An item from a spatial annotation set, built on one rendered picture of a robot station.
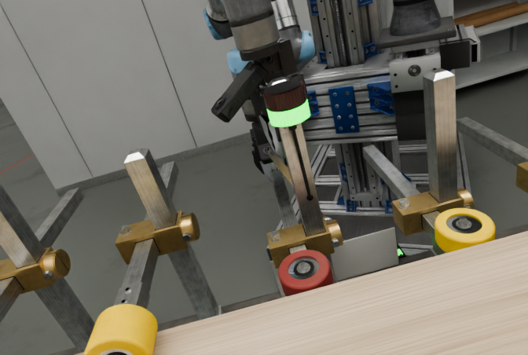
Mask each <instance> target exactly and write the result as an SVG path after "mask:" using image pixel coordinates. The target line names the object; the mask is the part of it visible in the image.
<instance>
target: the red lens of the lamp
mask: <svg viewBox="0 0 528 355"><path fill-rule="evenodd" d="M299 81H300V80H299ZM300 82H301V83H302V85H301V86H300V87H299V88H297V89H295V90H292V91H290V92H287V93H282V94H276V95H268V94H265V90H263V92H262V94H263V97H264V101H265V104H266V108H267V109H268V110H270V111H280V110H285V109H289V108H294V107H296V106H298V105H300V104H302V103H303V102H305V101H306V99H307V96H306V89H305V85H304V82H303V81H300Z"/></svg>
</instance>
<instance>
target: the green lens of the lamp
mask: <svg viewBox="0 0 528 355"><path fill-rule="evenodd" d="M267 112H268V116H269V120H270V124H271V125H272V126H276V127H285V126H293V125H295V124H298V123H301V122H303V121H305V120H307V119H308V118H309V117H310V108H309V104H308V100H307V99H306V102H305V103H304V104H303V105H301V106H299V107H297V108H294V109H292V110H289V111H286V112H271V111H269V110H268V109H267Z"/></svg>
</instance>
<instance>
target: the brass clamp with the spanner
mask: <svg viewBox="0 0 528 355"><path fill-rule="evenodd" d="M322 219H323V222H324V229H325V231H324V232H319V233H316V234H313V235H310V236H307V235H306V232H305V229H304V227H303V223H302V224H298V225H293V226H290V227H287V228H284V229H279V230H276V231H275V232H279V235H280V240H279V241H278V242H276V243H273V242H271V241H270V233H272V232H268V233H267V234H266V235H267V239H268V244H269V250H270V253H271V256H272V259H273V263H274V265H275V268H276V269H279V267H280V264H281V263H282V261H283V260H284V259H285V258H286V257H287V256H289V255H290V254H291V253H290V250H289V248H293V247H297V246H301V245H303V244H305V245H306V249H307V250H313V251H319V252H321V253H322V254H323V255H328V254H333V253H335V250H334V247H339V246H342V245H343V237H342V234H341V231H340V228H339V225H338V223H337V221H336V220H335V219H334V220H331V221H325V219H324V218H322Z"/></svg>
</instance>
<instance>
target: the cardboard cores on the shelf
mask: <svg viewBox="0 0 528 355"><path fill-rule="evenodd" d="M527 12H528V2H526V3H523V4H519V3H518V2H511V3H508V4H505V5H500V6H497V7H494V8H491V9H486V10H483V11H480V12H477V13H472V14H469V15H466V16H461V17H457V18H455V19H453V20H454V24H455V25H458V24H464V26H465V27H468V26H471V25H473V26H474V27H480V26H482V25H486V24H490V23H493V22H496V21H499V20H503V19H506V18H509V17H512V16H517V15H519V14H523V13H527Z"/></svg>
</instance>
